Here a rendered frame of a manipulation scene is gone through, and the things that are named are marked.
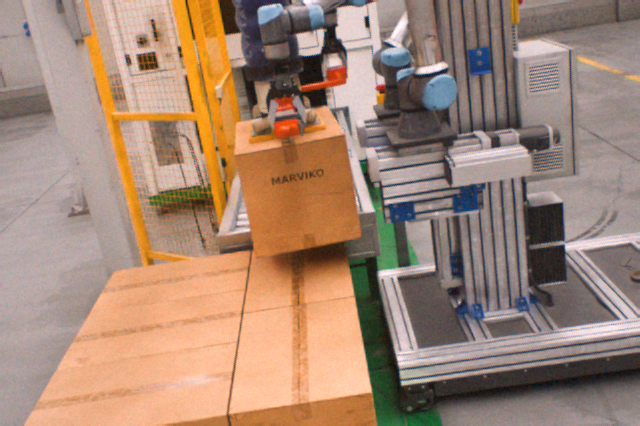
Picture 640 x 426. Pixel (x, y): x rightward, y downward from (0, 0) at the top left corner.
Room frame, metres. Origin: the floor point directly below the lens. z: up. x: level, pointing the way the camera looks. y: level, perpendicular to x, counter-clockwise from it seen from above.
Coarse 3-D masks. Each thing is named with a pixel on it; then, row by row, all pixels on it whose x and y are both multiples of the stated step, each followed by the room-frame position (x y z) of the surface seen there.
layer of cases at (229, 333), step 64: (320, 256) 2.70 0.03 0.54; (128, 320) 2.40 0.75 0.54; (192, 320) 2.31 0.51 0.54; (256, 320) 2.23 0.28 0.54; (320, 320) 2.16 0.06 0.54; (64, 384) 2.01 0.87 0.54; (128, 384) 1.95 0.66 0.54; (192, 384) 1.89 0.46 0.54; (256, 384) 1.83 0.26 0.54; (320, 384) 1.78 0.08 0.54
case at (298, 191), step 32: (256, 160) 2.49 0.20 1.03; (288, 160) 2.50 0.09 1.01; (320, 160) 2.50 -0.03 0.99; (256, 192) 2.49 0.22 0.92; (288, 192) 2.50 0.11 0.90; (320, 192) 2.50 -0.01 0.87; (352, 192) 2.51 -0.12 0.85; (256, 224) 2.49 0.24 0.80; (288, 224) 2.49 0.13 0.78; (320, 224) 2.50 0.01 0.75; (352, 224) 2.50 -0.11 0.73; (256, 256) 2.49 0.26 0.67
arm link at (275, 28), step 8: (264, 8) 2.19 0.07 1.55; (272, 8) 2.19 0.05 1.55; (280, 8) 2.20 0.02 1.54; (264, 16) 2.19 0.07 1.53; (272, 16) 2.19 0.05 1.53; (280, 16) 2.20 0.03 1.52; (288, 16) 2.20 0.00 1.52; (264, 24) 2.19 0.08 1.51; (272, 24) 2.19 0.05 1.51; (280, 24) 2.19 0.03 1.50; (288, 24) 2.20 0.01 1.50; (264, 32) 2.20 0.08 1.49; (272, 32) 2.19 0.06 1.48; (280, 32) 2.19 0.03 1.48; (288, 32) 2.21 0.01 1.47; (264, 40) 2.20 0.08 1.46; (272, 40) 2.19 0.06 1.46; (280, 40) 2.19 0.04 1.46
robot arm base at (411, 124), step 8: (408, 112) 2.45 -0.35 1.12; (416, 112) 2.44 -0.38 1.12; (424, 112) 2.44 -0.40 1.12; (432, 112) 2.46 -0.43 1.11; (400, 120) 2.48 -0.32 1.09; (408, 120) 2.45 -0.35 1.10; (416, 120) 2.43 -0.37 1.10; (424, 120) 2.43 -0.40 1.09; (432, 120) 2.45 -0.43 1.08; (400, 128) 2.47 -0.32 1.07; (408, 128) 2.45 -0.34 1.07; (416, 128) 2.42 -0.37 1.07; (424, 128) 2.42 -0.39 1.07; (432, 128) 2.43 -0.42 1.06; (440, 128) 2.46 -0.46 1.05; (400, 136) 2.47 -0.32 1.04; (408, 136) 2.44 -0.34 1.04; (416, 136) 2.42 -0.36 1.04; (424, 136) 2.42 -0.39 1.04
